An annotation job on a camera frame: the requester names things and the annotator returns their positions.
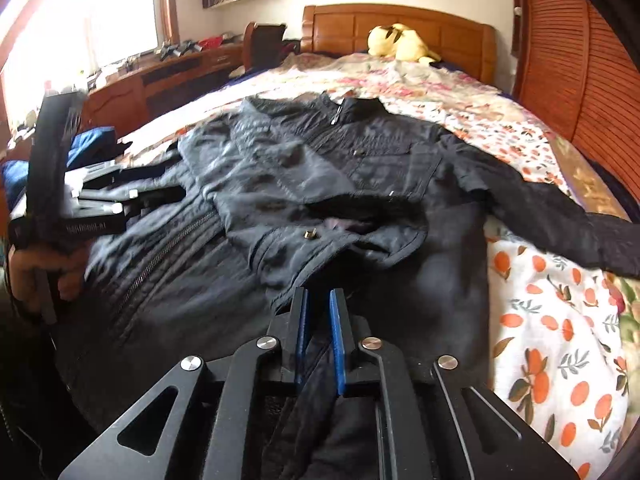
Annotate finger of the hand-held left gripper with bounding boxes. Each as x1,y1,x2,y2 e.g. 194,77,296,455
80,159,182,192
75,185,187,221

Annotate person's left hand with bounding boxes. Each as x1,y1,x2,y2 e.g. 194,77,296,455
9,247,93,313

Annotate wooden desk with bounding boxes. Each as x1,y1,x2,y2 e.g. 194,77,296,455
80,42,246,126

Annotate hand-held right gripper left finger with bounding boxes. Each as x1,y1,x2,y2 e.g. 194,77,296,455
57,286,311,480

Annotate yellow plush toy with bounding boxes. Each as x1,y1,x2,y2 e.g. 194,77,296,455
367,23,442,65

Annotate person's dark clothing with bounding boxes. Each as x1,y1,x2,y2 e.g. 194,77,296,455
0,305,63,480

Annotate wooden bed headboard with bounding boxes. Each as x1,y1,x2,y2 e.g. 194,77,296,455
301,4,497,83

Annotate dark metal tools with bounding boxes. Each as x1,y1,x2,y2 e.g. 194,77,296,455
157,40,202,62

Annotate floral orange print blanket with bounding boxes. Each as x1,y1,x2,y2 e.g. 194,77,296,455
115,52,636,466

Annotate black jacket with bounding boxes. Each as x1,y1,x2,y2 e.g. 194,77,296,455
50,92,640,480

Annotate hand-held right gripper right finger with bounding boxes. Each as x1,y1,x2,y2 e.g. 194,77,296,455
327,287,581,480

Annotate wooden louvered wardrobe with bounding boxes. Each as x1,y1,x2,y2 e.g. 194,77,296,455
510,0,640,221

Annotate blue cloth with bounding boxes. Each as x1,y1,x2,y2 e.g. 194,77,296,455
0,127,118,196

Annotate wooden chair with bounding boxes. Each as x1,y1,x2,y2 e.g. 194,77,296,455
243,22,301,73

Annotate window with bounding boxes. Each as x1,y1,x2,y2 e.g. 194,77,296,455
0,0,181,126

